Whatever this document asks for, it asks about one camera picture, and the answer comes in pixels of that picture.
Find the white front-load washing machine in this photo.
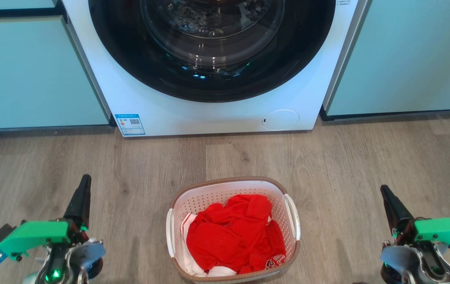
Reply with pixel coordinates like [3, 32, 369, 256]
[62, 0, 370, 137]

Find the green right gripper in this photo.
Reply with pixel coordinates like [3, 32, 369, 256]
[380, 184, 450, 258]

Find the white garment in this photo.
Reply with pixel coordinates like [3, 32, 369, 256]
[180, 213, 237, 277]

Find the pale green cabinet door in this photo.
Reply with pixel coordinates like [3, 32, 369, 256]
[0, 16, 110, 130]
[0, 0, 57, 11]
[323, 0, 450, 117]

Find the black round glass washer door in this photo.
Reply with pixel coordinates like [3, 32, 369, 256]
[88, 0, 336, 103]

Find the white laundry basket brown rim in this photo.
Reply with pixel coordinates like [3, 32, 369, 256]
[166, 176, 301, 283]

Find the blue energy label sticker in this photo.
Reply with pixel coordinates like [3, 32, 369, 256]
[114, 114, 146, 136]

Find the round white filter cover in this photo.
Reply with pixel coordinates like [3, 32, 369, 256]
[261, 109, 300, 131]

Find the red garment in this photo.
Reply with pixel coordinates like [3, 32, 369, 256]
[185, 194, 288, 275]

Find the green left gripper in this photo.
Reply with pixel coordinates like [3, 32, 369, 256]
[0, 174, 92, 262]

